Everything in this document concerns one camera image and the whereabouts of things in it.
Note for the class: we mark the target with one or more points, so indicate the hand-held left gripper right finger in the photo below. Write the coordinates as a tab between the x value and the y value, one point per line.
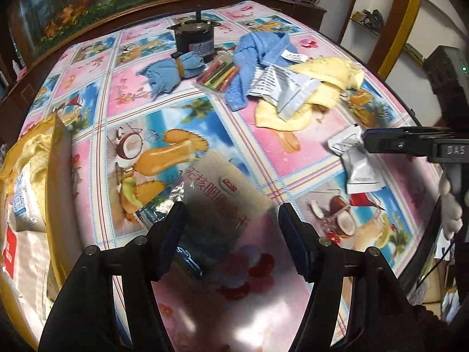
296	242

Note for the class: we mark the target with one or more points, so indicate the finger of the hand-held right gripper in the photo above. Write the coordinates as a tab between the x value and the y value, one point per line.
395	143

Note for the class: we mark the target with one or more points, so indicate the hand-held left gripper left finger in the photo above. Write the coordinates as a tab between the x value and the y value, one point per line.
172	242

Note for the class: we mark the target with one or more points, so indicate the silver foil packet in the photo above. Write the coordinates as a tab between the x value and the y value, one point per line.
361	168
296	95

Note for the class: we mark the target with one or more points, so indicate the translucent snack packet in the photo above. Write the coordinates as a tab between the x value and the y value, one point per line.
220	194

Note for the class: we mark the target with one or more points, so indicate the yellow towel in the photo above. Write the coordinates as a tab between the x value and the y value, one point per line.
329	69

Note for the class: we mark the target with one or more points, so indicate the person's right hand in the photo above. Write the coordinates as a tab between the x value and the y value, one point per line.
450	211

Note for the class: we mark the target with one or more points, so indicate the black tool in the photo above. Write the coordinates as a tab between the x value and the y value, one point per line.
373	16

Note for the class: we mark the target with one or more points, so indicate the printed tablecloth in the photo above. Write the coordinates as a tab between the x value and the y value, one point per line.
256	154

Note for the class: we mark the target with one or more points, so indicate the yellow bag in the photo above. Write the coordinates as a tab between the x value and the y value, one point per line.
58	176

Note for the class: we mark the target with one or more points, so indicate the printed silver packet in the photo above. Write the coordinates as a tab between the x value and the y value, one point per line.
265	80

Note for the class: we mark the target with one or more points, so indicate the white packet blue print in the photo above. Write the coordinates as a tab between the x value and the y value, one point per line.
29	198

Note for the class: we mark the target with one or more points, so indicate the white sack red label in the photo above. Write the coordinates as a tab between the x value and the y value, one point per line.
22	264

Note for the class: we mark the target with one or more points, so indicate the small blue rolled towel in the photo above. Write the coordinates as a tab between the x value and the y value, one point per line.
165	73

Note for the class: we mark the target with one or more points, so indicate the crayon packet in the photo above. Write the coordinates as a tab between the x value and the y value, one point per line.
218	77

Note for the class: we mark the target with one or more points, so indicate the black electric motor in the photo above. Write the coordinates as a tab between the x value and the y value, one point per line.
194	40

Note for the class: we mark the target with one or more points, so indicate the small white bottle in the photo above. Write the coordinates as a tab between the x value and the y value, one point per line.
16	68

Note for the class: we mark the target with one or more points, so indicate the gold door frame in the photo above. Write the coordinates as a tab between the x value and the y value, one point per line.
401	22

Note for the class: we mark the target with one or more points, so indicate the white wall shelf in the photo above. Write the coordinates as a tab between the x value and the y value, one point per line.
366	25

